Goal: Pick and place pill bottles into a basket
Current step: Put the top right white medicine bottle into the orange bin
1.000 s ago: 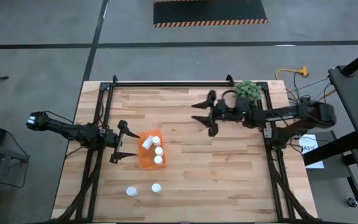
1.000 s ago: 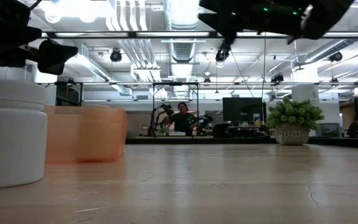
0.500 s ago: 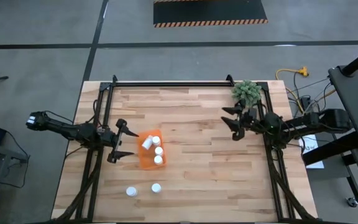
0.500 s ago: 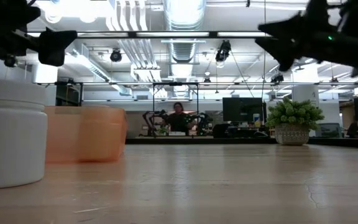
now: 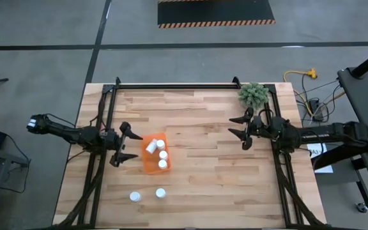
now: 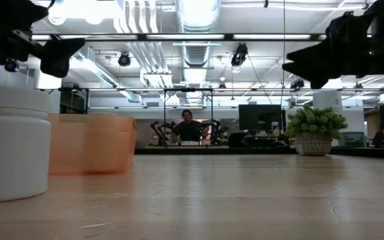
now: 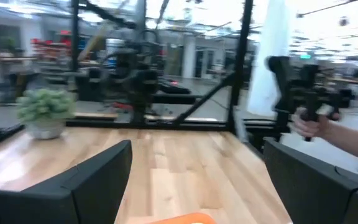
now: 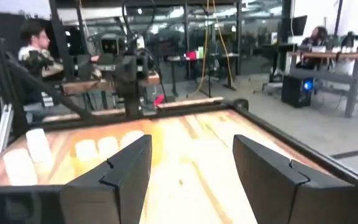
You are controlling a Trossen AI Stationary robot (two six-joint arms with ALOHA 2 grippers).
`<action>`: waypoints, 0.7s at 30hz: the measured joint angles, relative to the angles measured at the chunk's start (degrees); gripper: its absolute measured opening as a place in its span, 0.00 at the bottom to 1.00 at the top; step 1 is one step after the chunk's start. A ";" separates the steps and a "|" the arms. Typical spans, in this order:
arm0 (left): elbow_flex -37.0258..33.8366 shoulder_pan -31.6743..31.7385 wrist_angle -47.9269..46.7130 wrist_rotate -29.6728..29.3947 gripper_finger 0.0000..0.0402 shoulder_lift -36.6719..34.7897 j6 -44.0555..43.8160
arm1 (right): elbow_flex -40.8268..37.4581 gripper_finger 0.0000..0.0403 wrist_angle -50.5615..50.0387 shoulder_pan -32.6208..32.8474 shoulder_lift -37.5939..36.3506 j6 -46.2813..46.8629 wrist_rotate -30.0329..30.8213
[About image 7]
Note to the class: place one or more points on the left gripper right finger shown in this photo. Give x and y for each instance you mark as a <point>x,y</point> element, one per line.
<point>315,193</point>

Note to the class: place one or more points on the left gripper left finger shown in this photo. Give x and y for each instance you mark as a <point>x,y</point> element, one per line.
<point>73,196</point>

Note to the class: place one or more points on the orange translucent plastic basket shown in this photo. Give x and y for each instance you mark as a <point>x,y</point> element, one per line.
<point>182,219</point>

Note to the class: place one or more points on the person's forearm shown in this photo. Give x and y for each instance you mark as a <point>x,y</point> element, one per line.
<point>353,143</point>

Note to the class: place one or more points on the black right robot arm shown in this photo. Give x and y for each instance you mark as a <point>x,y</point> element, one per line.
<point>141,84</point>

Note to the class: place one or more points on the person's hand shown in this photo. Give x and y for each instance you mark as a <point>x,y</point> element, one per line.
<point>309,126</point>

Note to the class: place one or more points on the potted green succulent plant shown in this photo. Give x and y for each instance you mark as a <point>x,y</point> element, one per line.
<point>43,105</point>

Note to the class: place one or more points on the black metal rig frame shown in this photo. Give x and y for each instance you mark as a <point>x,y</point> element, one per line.
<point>241,62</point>

